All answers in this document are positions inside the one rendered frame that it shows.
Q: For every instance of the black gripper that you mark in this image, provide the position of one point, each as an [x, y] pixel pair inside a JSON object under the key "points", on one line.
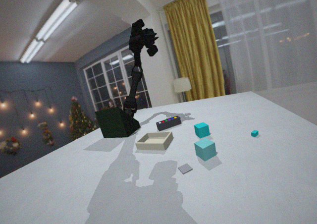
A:
{"points": [[143, 39]]}

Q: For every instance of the beige open tray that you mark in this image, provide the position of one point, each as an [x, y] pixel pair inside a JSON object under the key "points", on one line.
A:
{"points": [[155, 141]]}

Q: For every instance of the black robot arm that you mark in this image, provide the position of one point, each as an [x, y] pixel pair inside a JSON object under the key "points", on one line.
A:
{"points": [[130, 105]]}

